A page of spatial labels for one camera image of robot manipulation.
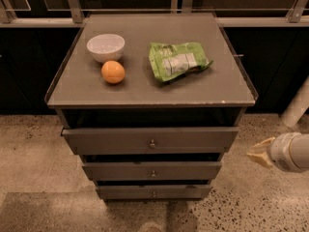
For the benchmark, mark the orange fruit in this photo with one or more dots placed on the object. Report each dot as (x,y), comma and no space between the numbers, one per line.
(113,72)

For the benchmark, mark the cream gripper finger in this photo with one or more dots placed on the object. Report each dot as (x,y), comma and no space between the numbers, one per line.
(264,163)
(259,150)

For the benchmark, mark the white pole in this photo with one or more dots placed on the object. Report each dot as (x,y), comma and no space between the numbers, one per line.
(298,105)

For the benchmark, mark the grey drawer cabinet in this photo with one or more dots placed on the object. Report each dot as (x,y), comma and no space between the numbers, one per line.
(216,97)

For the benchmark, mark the green snack bag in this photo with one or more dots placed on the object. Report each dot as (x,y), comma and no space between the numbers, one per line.
(169,61)

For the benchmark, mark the grey top drawer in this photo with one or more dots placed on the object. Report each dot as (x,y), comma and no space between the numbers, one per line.
(136,141)

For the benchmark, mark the grey middle drawer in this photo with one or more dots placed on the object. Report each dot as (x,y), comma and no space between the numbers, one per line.
(152,170)

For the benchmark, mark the white ceramic bowl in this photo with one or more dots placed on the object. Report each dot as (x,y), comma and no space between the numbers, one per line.
(106,47)

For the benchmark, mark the grey bottom drawer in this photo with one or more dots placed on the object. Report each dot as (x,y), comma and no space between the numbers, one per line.
(153,192)

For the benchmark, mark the grey drawer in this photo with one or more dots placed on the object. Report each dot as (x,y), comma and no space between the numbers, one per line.
(136,141)
(153,192)
(152,170)

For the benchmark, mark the metal railing frame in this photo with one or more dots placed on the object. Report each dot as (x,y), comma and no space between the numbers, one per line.
(293,11)

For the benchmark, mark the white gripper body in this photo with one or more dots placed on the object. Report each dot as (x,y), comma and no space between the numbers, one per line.
(279,152)

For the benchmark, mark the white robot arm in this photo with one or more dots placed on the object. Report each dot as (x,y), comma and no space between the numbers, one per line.
(299,150)

